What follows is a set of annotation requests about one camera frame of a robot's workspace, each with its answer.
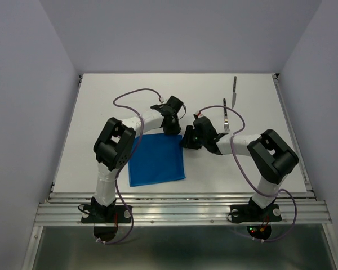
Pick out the blue cloth napkin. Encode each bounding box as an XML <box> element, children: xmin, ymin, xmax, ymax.
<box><xmin>128</xmin><ymin>133</ymin><xmax>185</xmax><ymax>187</ymax></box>

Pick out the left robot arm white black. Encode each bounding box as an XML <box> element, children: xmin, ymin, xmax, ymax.
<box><xmin>79</xmin><ymin>105</ymin><xmax>185</xmax><ymax>223</ymax></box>

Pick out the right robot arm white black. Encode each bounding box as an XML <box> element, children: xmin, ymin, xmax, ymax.
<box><xmin>180</xmin><ymin>125</ymin><xmax>299</xmax><ymax>219</ymax></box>

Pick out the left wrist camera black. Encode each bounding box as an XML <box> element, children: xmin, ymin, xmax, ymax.
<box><xmin>166</xmin><ymin>96</ymin><xmax>184</xmax><ymax>113</ymax></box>

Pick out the steel fork black handle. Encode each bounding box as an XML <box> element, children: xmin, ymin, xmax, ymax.
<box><xmin>223</xmin><ymin>98</ymin><xmax>230</xmax><ymax>133</ymax></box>

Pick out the steel knife black handle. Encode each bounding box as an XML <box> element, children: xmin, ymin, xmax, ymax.
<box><xmin>232</xmin><ymin>76</ymin><xmax>237</xmax><ymax>109</ymax></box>

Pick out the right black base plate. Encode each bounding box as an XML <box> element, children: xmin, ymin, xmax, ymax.
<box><xmin>226</xmin><ymin>204</ymin><xmax>282</xmax><ymax>224</ymax></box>

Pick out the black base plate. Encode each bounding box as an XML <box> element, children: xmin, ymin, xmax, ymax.
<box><xmin>226</xmin><ymin>204</ymin><xmax>282</xmax><ymax>224</ymax></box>
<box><xmin>78</xmin><ymin>204</ymin><xmax>131</xmax><ymax>224</ymax></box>

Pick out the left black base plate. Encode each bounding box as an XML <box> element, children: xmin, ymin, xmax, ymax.
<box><xmin>78</xmin><ymin>204</ymin><xmax>131</xmax><ymax>224</ymax></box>

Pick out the aluminium front rail frame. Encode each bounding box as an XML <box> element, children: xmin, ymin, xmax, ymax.
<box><xmin>34</xmin><ymin>192</ymin><xmax>332</xmax><ymax>226</ymax></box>

